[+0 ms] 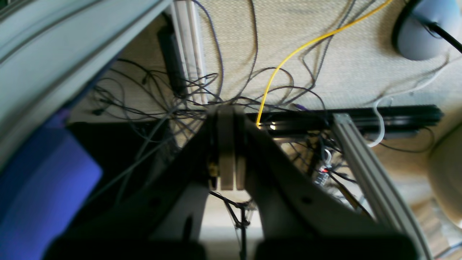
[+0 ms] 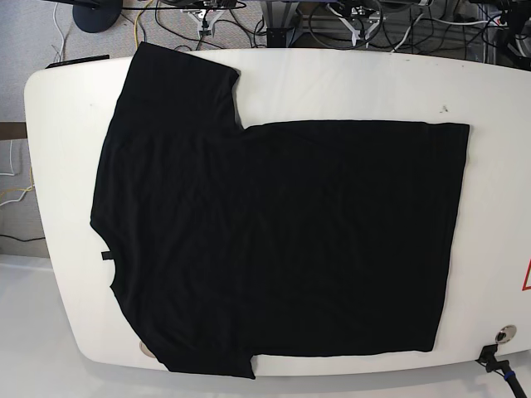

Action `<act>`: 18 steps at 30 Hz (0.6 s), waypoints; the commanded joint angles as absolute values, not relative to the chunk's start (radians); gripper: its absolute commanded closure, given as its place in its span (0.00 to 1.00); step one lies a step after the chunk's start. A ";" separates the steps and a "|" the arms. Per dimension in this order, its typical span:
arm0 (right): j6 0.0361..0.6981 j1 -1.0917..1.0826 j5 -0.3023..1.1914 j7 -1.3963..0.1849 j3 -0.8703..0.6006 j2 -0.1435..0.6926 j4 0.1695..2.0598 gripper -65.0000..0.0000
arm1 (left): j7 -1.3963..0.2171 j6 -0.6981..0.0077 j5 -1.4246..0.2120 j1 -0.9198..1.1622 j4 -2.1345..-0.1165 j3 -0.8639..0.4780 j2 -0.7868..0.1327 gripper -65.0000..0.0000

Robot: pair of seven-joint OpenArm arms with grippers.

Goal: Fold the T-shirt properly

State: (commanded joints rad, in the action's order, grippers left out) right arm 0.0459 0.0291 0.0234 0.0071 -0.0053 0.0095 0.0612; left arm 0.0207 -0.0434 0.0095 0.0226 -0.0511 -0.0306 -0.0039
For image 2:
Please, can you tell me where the black T-shirt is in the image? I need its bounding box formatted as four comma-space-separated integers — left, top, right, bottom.
90, 43, 470, 378

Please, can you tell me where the silver table grommet left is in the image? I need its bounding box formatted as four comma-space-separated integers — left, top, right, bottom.
139, 342, 155, 358

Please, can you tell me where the silver table grommet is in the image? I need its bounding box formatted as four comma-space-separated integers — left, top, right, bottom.
139, 342, 155, 358
495, 325, 517, 344

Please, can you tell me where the black round stand base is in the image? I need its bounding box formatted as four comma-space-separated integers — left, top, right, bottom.
72, 0, 123, 33

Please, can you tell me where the silver table grommet right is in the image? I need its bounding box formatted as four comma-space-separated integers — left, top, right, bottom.
495, 325, 517, 344

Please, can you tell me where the aluminium frame post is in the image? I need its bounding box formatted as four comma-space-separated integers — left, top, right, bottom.
260, 1, 300, 48

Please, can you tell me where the yellow floor cable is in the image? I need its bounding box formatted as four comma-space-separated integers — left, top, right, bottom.
133, 0, 155, 53

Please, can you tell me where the white floor cable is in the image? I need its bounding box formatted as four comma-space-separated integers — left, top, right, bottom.
0, 139, 16, 177

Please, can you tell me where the black clamp with cable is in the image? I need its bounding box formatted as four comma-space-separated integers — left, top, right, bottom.
475, 344, 528, 398

